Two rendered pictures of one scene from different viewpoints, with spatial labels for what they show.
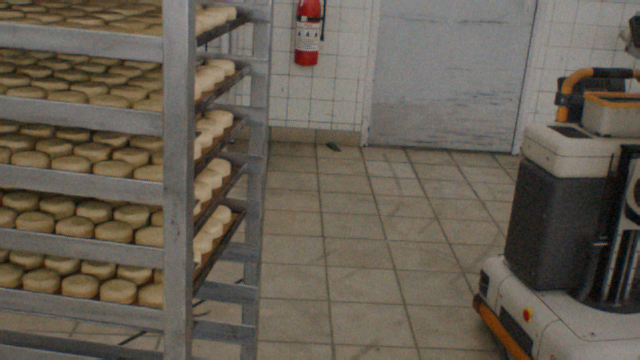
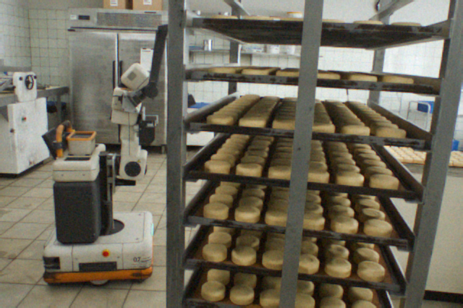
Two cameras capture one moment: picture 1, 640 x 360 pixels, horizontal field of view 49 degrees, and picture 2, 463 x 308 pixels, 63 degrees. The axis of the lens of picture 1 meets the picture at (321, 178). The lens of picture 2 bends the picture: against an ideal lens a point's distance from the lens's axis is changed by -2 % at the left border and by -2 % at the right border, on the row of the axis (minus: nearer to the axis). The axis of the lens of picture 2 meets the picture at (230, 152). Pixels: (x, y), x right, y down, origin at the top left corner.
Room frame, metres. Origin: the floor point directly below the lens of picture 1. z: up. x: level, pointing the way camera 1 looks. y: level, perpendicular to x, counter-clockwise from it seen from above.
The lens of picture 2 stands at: (1.18, 1.42, 1.44)
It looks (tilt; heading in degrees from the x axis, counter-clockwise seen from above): 13 degrees down; 273
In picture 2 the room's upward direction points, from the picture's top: 3 degrees clockwise
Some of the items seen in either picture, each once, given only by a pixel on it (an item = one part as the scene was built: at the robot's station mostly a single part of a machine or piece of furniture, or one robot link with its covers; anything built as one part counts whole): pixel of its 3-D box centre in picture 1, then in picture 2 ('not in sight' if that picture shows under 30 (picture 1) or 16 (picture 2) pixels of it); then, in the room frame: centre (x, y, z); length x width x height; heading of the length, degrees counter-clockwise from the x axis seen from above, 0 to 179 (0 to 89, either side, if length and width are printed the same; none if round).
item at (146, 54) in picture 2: not in sight; (147, 59); (2.66, -4.03, 1.39); 0.22 x 0.03 x 0.31; 3
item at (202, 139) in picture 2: not in sight; (197, 126); (2.02, -4.63, 0.38); 0.64 x 0.54 x 0.77; 96
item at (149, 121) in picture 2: not in sight; (145, 125); (1.87, -1.06, 0.99); 0.28 x 0.16 x 0.22; 104
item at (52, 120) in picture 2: not in sight; (49, 122); (4.42, -4.54, 0.33); 0.54 x 0.53 x 0.66; 3
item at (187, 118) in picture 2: not in sight; (224, 105); (1.26, 0.43, 1.32); 0.64 x 0.03 x 0.03; 84
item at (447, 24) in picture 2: not in sight; (393, 40); (0.86, 0.47, 1.50); 0.64 x 0.03 x 0.03; 84
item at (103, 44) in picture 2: not in sight; (126, 82); (3.11, -4.43, 1.03); 1.40 x 0.90 x 2.05; 3
